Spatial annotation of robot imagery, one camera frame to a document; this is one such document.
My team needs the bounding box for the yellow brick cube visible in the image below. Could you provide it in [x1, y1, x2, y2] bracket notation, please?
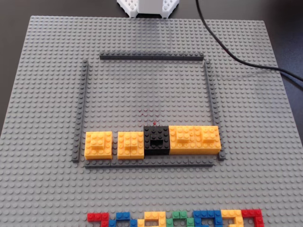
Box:
[194, 125, 223, 156]
[84, 131, 114, 160]
[168, 125, 196, 156]
[117, 131, 145, 160]

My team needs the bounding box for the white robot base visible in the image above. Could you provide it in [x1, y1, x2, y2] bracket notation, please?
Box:
[116, 0, 180, 19]

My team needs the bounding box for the black brick cube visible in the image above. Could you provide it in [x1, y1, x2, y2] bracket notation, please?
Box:
[143, 126, 170, 156]

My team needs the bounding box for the dark grey brick strip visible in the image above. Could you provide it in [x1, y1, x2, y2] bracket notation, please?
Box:
[99, 51, 204, 61]
[203, 61, 225, 161]
[84, 158, 215, 169]
[72, 59, 89, 163]

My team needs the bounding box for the yellow brick letter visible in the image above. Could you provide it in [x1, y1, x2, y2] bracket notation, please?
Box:
[137, 211, 167, 227]
[221, 210, 244, 227]

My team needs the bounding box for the green brick letter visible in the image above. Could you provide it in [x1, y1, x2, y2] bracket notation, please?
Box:
[165, 211, 195, 227]

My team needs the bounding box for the grey studded baseplate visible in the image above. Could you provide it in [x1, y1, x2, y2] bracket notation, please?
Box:
[0, 15, 303, 227]

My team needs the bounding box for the blue brick letter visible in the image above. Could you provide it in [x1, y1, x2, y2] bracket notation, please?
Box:
[193, 210, 223, 227]
[108, 212, 138, 227]

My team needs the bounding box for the red brick letter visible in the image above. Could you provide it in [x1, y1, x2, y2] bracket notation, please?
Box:
[241, 209, 264, 227]
[87, 212, 110, 227]

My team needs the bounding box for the black cable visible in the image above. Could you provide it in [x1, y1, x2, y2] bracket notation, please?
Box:
[195, 0, 303, 89]

